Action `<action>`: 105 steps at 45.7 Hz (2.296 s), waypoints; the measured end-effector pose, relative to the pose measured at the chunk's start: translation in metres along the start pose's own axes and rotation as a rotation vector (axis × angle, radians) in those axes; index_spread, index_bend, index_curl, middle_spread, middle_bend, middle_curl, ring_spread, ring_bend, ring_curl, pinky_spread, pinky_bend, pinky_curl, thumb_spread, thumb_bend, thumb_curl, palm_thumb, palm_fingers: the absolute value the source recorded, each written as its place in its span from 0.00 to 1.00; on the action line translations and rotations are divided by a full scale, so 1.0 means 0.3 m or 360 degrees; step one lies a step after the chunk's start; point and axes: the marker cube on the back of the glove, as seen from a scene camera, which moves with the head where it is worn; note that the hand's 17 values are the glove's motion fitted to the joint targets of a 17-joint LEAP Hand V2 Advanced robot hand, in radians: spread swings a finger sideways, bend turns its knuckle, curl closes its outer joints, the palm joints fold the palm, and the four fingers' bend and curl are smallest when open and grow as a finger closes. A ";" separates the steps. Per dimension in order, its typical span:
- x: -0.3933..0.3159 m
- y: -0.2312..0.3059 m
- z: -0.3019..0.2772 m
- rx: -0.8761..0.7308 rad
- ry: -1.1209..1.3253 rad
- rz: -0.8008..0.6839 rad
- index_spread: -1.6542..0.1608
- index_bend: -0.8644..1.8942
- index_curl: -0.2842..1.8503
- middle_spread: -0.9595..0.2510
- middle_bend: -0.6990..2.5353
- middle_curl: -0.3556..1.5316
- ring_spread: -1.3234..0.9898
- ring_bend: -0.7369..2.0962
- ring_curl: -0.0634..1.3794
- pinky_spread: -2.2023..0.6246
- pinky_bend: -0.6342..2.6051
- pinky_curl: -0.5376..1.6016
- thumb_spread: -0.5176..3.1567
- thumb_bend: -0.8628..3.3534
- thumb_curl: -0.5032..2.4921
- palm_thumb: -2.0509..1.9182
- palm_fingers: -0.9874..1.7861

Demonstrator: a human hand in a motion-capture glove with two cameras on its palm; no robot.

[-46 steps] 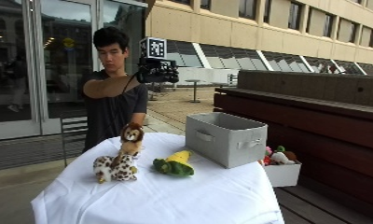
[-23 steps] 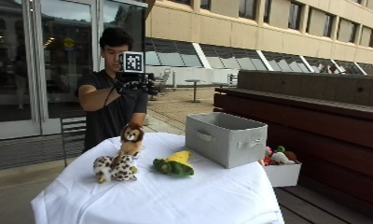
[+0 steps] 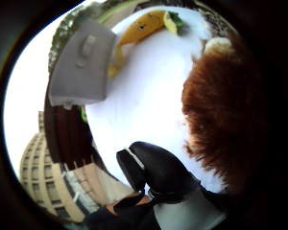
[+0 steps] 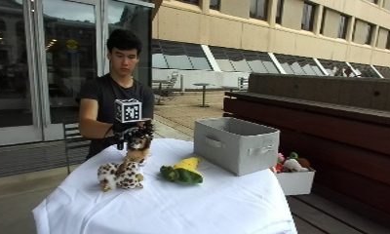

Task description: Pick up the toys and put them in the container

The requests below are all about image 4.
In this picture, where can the yellow green corn plush toy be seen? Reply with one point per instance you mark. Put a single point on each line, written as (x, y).
(182, 171)

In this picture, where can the spotted leopard plush toy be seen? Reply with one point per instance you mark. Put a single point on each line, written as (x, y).
(118, 177)

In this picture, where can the red plush toy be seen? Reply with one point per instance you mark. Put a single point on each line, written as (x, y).
(278, 167)

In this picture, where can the pink plush toy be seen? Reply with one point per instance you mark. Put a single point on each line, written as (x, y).
(281, 157)

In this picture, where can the glass door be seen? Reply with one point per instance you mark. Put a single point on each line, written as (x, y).
(52, 65)

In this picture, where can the white outdoor chair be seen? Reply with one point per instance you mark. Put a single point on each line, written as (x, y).
(242, 83)

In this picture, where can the black metal chair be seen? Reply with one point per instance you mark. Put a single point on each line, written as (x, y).
(72, 143)

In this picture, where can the the person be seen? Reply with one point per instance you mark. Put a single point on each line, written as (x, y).
(117, 94)

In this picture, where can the white marker cube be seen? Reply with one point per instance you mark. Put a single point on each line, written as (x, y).
(128, 110)

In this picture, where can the grey outdoor chair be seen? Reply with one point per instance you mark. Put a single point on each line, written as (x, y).
(172, 85)

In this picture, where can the round pedestal table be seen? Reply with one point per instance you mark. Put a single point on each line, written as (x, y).
(202, 94)

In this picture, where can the white tablecloth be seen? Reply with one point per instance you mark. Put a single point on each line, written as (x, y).
(169, 208)

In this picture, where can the dark wooden bench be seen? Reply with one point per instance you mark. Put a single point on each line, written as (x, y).
(332, 136)

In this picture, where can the white storage box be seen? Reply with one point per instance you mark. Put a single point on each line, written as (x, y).
(295, 182)

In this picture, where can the grey fabric storage box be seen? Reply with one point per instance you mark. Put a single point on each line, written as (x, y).
(235, 146)

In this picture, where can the brown and white plush toy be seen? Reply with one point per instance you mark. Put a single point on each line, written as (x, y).
(138, 148)

